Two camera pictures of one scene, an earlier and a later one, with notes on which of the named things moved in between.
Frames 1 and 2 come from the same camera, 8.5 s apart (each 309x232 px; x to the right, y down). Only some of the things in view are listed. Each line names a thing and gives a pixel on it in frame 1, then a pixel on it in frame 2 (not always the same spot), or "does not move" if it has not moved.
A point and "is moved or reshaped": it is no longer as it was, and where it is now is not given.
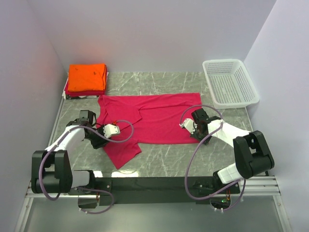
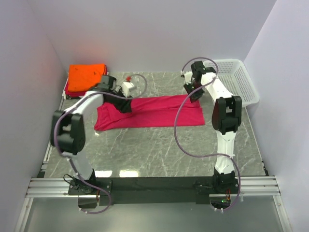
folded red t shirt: x=85 y=93 does not move
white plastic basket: x=230 y=84 does not move
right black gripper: x=194 y=134 to x=194 y=96
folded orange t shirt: x=89 y=77 does not move
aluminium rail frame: x=260 y=186 does not move
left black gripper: x=101 y=142 to x=124 y=106
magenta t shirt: x=156 y=118 is moved or reshaped
